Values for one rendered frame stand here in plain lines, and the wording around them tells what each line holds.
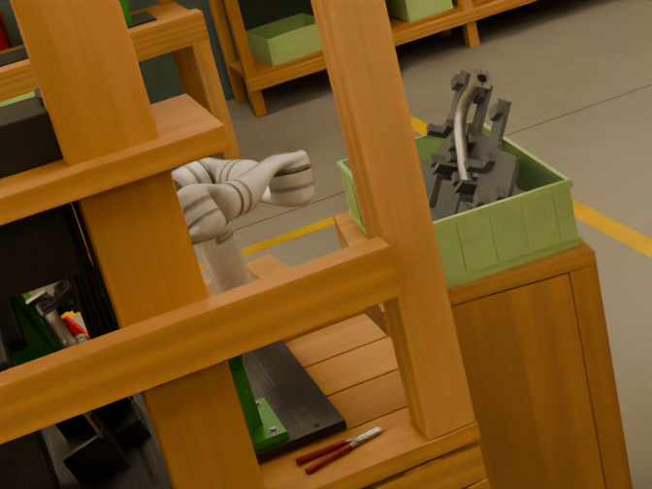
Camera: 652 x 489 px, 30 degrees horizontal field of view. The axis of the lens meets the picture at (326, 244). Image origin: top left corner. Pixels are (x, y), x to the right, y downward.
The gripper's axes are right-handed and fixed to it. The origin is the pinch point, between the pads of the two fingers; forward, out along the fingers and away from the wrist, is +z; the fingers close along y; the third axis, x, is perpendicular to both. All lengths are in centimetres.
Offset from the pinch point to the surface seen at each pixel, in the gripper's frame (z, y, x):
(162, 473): -0.3, -13.7, 32.5
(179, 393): -11.9, 14.9, 31.6
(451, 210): -86, -81, -2
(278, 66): -141, -443, -267
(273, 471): -16.9, -12.0, 43.8
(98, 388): -2.9, 26.1, 27.8
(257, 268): -39, -85, -19
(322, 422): -29, -17, 40
